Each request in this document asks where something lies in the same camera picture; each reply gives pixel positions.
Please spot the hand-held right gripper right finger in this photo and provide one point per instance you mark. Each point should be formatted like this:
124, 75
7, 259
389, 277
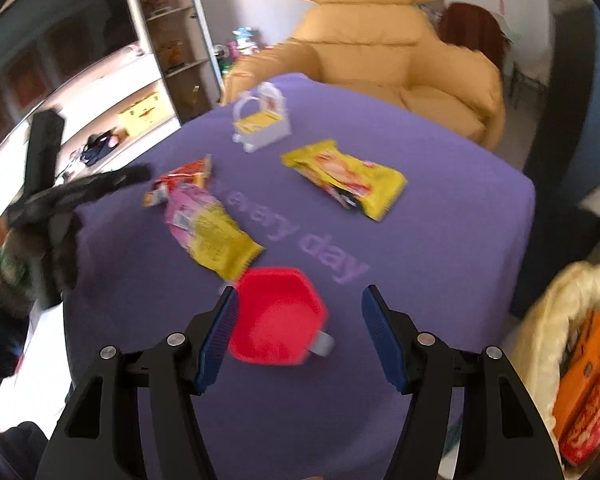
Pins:
380, 342

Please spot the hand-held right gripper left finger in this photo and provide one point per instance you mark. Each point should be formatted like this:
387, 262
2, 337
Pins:
219, 342

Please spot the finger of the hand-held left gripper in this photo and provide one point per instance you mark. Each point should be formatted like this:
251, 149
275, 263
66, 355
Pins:
115, 180

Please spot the red hexagonal cup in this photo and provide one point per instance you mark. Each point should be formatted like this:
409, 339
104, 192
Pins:
275, 315

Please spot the yellow-lined trash bin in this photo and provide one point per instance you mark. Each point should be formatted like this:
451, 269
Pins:
555, 300

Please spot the dark bag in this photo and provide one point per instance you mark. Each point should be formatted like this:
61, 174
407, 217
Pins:
100, 146

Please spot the red orange snack packet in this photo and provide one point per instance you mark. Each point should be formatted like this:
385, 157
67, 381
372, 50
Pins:
180, 177

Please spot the yellow box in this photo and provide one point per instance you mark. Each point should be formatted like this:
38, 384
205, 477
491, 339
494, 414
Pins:
140, 112

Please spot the purple tablecloth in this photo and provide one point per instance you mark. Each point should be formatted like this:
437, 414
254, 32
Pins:
405, 260

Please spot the white shelf unit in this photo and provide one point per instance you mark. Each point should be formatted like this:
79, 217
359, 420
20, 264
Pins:
105, 85

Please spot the pink and yellow snack packet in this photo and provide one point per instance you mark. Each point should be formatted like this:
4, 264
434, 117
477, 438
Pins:
210, 230

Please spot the white toy basket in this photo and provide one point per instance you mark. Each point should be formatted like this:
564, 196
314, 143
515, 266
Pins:
260, 122

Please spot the orange box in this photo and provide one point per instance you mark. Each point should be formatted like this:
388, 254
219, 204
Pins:
587, 365

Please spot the red printed packet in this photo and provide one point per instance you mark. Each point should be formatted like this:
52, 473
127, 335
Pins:
595, 420

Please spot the yellow leather armchair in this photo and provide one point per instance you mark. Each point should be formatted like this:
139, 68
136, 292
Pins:
380, 40

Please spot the dark red chair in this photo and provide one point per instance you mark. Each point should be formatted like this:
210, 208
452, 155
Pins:
475, 30

